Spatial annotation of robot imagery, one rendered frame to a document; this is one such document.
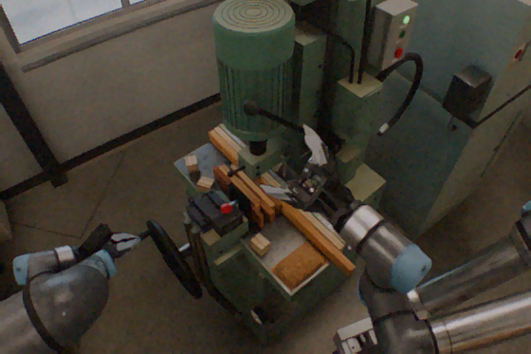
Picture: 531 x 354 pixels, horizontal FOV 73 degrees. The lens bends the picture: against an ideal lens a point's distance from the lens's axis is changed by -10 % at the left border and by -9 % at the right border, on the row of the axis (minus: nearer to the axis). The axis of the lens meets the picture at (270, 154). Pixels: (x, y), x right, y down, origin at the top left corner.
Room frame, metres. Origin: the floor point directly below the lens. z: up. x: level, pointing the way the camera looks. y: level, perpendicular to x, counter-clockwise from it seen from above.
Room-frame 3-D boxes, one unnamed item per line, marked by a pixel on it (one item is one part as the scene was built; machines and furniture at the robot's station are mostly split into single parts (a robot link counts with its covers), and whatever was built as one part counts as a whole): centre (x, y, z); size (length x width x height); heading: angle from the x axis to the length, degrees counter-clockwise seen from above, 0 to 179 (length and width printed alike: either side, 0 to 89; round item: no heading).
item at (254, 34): (0.76, 0.03, 1.35); 0.18 x 0.18 x 0.31
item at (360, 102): (0.78, -0.23, 1.23); 0.09 x 0.08 x 0.15; 130
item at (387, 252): (0.29, -0.21, 1.32); 0.11 x 0.08 x 0.09; 40
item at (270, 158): (0.77, 0.02, 1.03); 0.14 x 0.07 x 0.09; 130
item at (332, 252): (0.71, -0.01, 0.92); 0.67 x 0.02 x 0.04; 40
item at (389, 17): (0.86, -0.30, 1.40); 0.10 x 0.06 x 0.16; 130
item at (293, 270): (0.48, -0.08, 0.92); 0.14 x 0.09 x 0.04; 130
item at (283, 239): (0.66, 0.09, 0.87); 0.61 x 0.30 x 0.06; 40
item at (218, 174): (0.70, 0.10, 0.93); 0.24 x 0.01 x 0.06; 40
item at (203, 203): (0.60, 0.16, 0.99); 0.13 x 0.11 x 0.06; 40
